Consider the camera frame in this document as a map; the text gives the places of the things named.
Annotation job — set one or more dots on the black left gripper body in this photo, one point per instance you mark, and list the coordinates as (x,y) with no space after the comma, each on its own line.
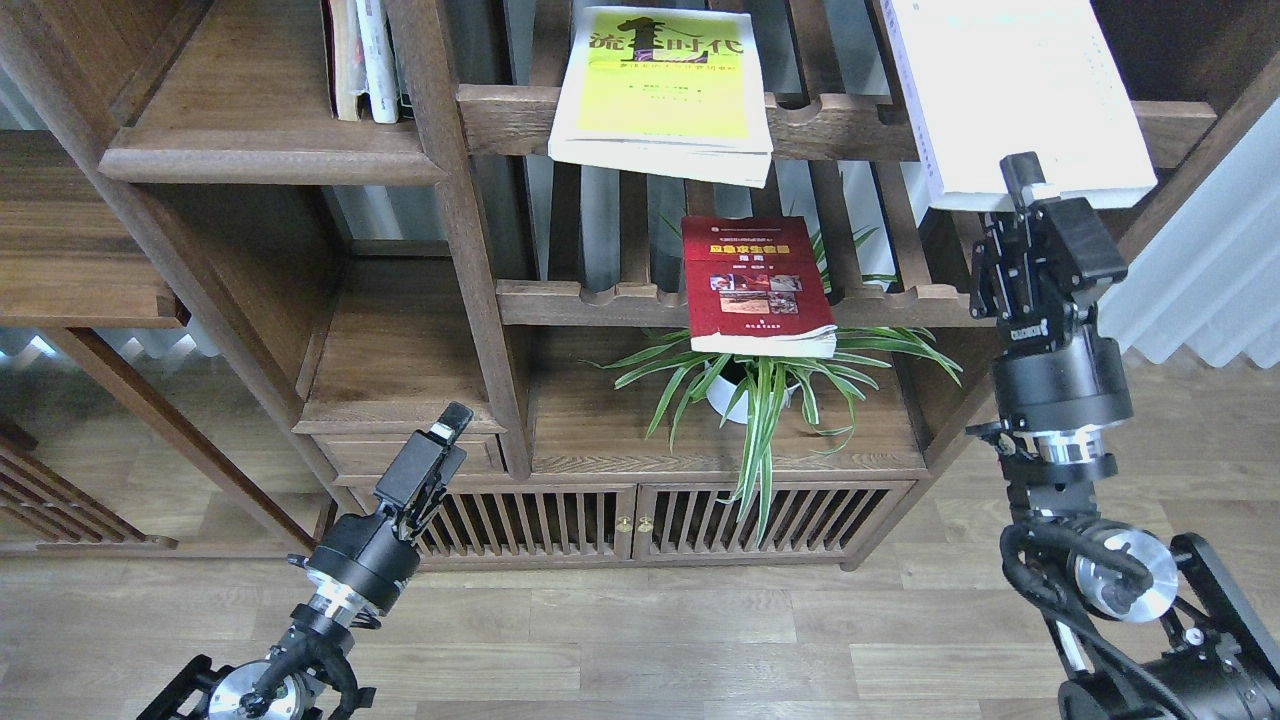
(373,555)

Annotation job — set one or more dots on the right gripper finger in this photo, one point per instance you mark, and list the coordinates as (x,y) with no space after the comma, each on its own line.
(990,295)
(1050,243)

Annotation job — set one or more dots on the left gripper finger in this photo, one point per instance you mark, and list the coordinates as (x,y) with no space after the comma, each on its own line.
(433,490)
(401,483)

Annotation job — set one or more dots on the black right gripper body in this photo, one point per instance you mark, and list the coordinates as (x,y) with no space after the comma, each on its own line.
(1056,374)

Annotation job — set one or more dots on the white lavender cover book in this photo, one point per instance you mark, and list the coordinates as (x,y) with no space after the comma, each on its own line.
(985,79)

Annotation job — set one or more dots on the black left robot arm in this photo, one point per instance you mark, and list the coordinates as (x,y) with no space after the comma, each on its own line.
(310,657)

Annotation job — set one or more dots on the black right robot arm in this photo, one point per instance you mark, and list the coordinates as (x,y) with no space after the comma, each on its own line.
(1144,629)

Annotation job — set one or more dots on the white pleated curtain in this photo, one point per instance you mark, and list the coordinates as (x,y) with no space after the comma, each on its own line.
(1209,281)

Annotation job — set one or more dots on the red cover book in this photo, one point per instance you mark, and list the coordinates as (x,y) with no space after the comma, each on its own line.
(753,288)

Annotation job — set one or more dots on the dark wooden bookshelf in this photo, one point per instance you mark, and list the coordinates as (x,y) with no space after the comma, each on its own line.
(360,277)

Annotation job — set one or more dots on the green spider plant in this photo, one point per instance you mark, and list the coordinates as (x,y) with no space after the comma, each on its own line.
(830,389)

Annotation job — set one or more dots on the white plant pot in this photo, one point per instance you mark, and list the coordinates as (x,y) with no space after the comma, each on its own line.
(729,394)

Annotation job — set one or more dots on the upright dark green book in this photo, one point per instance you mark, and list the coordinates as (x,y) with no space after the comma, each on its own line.
(404,102)

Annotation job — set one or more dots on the yellow green cover book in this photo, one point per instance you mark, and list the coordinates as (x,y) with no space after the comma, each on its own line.
(670,92)

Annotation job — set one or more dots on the upright white book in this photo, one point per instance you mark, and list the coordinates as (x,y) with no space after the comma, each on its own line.
(380,66)

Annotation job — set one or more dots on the upright beige book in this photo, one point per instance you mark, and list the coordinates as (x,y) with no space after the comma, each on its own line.
(345,64)

